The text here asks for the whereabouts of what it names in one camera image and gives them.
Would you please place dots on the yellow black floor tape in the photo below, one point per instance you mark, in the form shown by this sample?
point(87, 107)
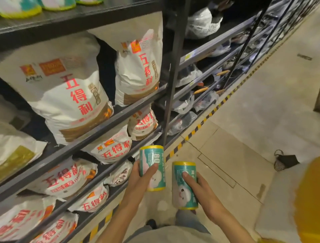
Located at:
point(200, 125)

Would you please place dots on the white plastic bag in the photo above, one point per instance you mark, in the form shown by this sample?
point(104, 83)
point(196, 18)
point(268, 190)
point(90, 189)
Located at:
point(201, 23)

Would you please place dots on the white and yellow sack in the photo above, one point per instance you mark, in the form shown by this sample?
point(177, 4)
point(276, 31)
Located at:
point(287, 200)

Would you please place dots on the large white flour bag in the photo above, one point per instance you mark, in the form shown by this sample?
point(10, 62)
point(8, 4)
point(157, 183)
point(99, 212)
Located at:
point(72, 95)
point(15, 147)
point(137, 70)

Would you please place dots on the rows of plastic-wrapped pans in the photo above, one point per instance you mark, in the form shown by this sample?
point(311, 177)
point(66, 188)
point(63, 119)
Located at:
point(186, 73)

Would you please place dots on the person's left thumb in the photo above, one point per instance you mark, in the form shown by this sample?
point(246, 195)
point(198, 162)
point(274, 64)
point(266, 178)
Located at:
point(150, 173)

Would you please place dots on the person's right thumb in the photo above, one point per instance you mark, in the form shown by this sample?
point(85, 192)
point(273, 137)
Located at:
point(189, 180)

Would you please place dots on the person's left forearm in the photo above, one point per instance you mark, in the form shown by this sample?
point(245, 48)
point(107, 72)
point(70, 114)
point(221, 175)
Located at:
point(118, 222)

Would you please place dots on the person's black shoe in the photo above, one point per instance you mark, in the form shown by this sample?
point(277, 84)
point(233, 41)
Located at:
point(151, 223)

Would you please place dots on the person's right forearm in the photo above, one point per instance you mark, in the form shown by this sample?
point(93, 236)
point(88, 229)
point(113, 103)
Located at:
point(231, 229)

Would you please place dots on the person's grey shirt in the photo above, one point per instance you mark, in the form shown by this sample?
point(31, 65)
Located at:
point(170, 235)

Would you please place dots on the rows of small flour bags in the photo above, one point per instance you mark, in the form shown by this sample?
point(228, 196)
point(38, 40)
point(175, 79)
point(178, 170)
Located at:
point(112, 147)

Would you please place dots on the person's left hand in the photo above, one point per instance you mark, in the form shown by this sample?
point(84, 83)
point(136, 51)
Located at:
point(135, 185)

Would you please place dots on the teal roll with yellow ends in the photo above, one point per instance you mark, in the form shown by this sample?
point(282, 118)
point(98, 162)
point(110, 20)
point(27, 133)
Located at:
point(157, 156)
point(183, 197)

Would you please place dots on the person's right hand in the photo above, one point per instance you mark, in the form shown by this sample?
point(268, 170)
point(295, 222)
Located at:
point(206, 197)

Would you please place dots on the person's grey trouser leg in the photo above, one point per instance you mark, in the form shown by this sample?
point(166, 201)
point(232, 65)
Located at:
point(187, 220)

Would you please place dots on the black face mask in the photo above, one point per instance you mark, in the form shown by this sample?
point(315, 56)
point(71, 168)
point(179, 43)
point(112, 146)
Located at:
point(287, 160)

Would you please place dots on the yellow shelf label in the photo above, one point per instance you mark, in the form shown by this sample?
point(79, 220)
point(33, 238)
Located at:
point(189, 56)

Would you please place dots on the black metal shelf rack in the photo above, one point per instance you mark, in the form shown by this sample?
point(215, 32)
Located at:
point(215, 40)
point(140, 102)

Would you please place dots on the teal yellow roll pack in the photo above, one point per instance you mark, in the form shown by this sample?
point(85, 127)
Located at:
point(17, 8)
point(58, 4)
point(88, 2)

